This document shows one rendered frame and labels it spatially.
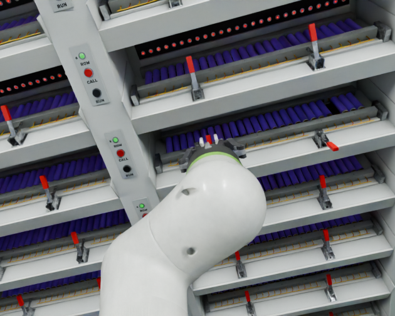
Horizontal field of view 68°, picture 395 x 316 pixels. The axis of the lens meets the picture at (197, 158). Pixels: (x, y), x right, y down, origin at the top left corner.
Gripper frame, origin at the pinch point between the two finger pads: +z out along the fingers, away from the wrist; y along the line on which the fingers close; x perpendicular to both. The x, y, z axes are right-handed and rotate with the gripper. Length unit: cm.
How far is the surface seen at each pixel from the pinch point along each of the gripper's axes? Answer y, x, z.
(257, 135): 12.3, -2.2, 6.6
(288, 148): 18.8, -6.7, 3.7
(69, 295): -57, -42, 14
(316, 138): 25.7, -5.5, 2.8
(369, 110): 40.5, -2.6, 6.0
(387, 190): 43, -25, 7
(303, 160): 21.3, -10.1, 2.1
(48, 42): -26.5, 29.1, -5.1
